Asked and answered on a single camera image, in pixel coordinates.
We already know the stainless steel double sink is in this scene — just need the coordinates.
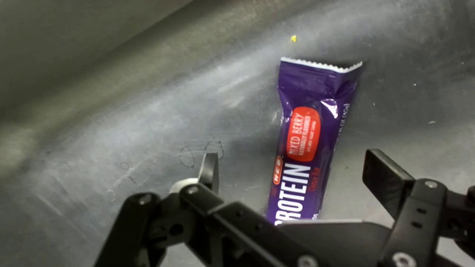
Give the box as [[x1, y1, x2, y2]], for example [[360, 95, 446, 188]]
[[0, 0, 475, 267]]

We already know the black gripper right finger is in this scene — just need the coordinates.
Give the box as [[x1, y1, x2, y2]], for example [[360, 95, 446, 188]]
[[361, 146, 475, 267]]

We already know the purple protein candy bar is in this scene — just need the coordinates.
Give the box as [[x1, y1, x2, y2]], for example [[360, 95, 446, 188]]
[[265, 56, 366, 227]]

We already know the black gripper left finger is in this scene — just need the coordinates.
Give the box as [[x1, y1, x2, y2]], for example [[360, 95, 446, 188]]
[[94, 149, 321, 267]]

